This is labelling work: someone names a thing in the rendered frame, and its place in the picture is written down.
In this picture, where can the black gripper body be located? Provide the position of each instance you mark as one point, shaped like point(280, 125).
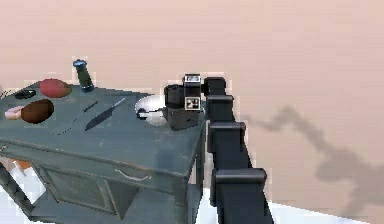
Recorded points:
point(178, 116)

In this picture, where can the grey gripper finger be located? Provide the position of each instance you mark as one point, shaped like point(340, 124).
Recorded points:
point(151, 115)
point(151, 110)

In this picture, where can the white bowl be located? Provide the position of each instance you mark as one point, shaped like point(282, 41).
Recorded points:
point(150, 101)

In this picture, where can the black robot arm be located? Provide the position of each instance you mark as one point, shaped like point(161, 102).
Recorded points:
point(233, 150)

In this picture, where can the dark kitchen knife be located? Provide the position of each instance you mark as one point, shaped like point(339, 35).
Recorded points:
point(101, 117)

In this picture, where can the blue-grey wooden table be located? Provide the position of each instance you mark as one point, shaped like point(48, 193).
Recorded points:
point(133, 146)

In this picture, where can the dark green bottle blue cap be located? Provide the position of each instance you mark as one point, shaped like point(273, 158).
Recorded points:
point(84, 76)

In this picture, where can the pink round food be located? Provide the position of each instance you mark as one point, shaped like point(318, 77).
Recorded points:
point(13, 113)

